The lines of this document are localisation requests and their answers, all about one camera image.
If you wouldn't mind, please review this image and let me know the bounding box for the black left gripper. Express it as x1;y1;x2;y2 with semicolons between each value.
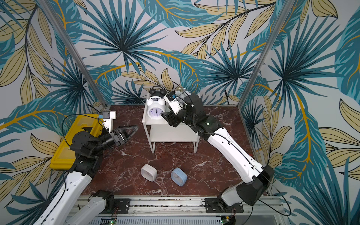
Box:
90;124;139;156

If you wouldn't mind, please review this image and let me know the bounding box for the white twin-bell alarm clock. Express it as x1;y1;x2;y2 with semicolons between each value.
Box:
146;96;166;120

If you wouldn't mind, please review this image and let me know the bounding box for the black twin-bell alarm clock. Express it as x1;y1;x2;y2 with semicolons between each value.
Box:
149;86;168;98

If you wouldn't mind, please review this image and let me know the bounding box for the white square alarm clock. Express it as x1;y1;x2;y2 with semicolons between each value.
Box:
141;164;158;182

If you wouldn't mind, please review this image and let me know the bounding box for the light blue square clock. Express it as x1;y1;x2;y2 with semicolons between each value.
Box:
171;168;188;187

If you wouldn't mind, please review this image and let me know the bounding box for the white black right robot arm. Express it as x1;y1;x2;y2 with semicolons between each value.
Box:
161;91;274;206

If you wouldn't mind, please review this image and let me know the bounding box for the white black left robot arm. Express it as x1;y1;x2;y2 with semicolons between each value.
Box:
34;125;138;225

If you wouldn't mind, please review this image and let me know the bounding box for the white two-tier shelf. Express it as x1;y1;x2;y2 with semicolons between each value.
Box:
142;104;200;154

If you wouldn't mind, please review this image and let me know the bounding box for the yellow black toolbox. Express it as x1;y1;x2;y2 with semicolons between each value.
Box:
50;113;107;171

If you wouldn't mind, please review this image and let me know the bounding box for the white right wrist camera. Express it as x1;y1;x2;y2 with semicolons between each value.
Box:
164;91;184;115

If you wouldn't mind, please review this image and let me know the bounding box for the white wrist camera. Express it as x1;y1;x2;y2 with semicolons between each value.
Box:
164;91;184;115
98;111;117;133

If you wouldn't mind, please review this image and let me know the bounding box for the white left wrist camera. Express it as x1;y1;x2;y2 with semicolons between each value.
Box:
98;111;117;133

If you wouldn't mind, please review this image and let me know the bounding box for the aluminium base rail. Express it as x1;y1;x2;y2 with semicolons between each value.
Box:
56;195;287;225

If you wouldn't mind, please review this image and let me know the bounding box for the aluminium corner post left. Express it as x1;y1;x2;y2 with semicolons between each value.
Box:
38;0;107;108

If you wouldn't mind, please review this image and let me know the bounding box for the aluminium corner post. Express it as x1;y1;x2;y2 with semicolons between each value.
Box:
38;0;107;108
238;0;295;110

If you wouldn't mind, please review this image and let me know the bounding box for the aluminium corner post right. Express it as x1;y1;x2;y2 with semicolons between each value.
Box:
238;0;295;110

